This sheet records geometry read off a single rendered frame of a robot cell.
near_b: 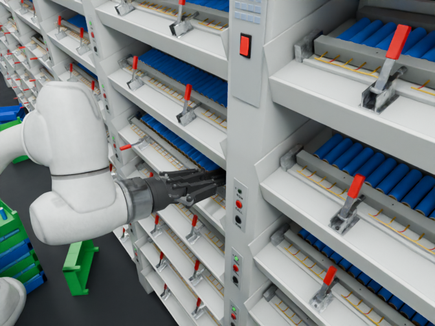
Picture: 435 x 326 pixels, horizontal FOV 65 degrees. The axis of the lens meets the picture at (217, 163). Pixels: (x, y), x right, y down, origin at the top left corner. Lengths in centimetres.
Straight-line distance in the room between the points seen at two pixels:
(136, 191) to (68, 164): 14
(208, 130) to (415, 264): 46
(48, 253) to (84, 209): 159
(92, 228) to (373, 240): 46
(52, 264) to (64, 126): 158
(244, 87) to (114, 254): 164
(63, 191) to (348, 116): 47
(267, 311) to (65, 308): 124
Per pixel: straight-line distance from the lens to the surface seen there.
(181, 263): 125
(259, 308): 91
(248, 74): 55
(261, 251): 76
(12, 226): 180
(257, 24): 52
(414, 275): 53
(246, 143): 61
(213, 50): 64
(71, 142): 62
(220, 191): 85
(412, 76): 48
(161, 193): 71
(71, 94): 63
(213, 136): 74
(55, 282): 206
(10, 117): 368
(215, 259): 99
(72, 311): 191
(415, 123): 43
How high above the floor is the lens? 151
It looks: 34 degrees down
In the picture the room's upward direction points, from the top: straight up
